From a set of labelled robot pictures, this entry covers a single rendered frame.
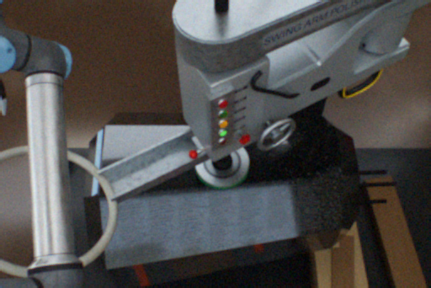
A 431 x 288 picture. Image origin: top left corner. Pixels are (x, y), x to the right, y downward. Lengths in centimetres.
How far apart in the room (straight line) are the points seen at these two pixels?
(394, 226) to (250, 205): 105
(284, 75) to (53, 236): 87
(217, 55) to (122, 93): 206
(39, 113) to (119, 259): 109
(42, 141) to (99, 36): 256
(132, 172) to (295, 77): 64
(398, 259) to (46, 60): 209
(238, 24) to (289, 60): 37
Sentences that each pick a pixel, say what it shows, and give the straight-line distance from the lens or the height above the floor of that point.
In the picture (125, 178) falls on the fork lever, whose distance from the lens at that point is 177.
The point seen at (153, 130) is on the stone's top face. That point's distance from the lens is 216.
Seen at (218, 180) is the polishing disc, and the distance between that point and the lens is 196.
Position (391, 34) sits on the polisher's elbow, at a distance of 185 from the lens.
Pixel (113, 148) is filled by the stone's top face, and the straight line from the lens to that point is 215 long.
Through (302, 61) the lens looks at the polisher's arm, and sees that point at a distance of 164.
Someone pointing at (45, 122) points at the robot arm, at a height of 168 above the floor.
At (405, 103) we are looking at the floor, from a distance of 343.
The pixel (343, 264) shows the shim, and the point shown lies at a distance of 257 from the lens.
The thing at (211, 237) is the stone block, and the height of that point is 65.
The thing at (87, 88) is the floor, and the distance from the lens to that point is 340.
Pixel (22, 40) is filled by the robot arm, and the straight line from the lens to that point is 123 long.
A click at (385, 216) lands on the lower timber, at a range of 287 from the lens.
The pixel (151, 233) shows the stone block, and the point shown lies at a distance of 209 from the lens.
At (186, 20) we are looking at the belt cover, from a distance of 132.
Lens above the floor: 261
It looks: 59 degrees down
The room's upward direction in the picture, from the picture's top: straight up
